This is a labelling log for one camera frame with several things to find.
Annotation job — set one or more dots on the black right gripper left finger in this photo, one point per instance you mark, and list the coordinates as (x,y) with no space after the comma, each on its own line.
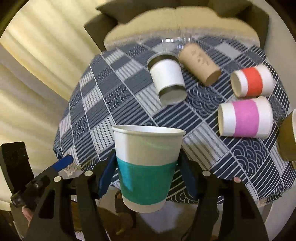
(52,218)

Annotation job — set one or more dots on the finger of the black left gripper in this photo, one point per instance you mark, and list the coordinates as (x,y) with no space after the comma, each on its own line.
(62,162)

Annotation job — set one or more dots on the green banded paper cup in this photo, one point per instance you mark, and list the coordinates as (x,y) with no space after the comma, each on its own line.
(147,158)

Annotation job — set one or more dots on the pink banded paper cup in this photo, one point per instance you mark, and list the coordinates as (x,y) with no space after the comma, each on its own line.
(249,118)

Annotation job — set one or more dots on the red banded paper cup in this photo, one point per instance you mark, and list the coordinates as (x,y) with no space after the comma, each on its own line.
(252,82)

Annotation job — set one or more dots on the black banded white paper cup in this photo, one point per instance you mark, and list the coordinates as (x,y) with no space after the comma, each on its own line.
(167,76)

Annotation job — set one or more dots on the brown kraft paper cup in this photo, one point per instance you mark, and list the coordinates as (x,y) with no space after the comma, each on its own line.
(196,60)

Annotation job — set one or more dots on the clear plastic cup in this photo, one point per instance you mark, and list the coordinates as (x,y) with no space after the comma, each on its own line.
(173,45)

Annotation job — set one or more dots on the navy patterned tablecloth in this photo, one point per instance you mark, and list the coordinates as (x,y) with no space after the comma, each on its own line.
(117,89)

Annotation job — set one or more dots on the beige curtain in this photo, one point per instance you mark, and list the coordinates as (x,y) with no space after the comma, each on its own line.
(44,51)

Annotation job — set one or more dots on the cream knitted cushion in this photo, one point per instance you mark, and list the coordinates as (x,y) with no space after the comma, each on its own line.
(179,22)

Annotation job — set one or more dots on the brown handled mug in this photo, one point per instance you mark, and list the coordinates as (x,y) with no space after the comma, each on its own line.
(286,138)

